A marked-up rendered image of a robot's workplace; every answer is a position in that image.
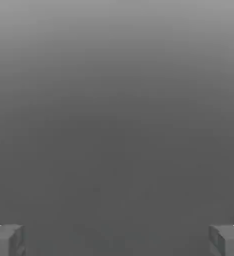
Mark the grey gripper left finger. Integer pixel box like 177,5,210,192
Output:
0,223,27,256

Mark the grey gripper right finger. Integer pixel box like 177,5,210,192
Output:
208,223,234,256

